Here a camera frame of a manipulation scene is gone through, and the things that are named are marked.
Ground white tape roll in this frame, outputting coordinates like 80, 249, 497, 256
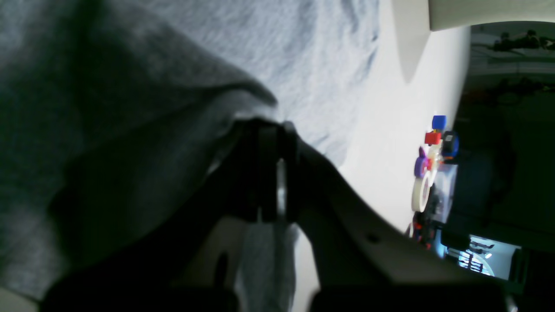
411, 171, 433, 213

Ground grey T-shirt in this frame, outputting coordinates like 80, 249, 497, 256
1, 0, 380, 300

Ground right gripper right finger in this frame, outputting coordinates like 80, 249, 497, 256
277, 122, 516, 312

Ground blue and red blocks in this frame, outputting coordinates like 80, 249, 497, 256
424, 115, 447, 146

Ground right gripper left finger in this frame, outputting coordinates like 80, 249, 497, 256
39, 120, 278, 312

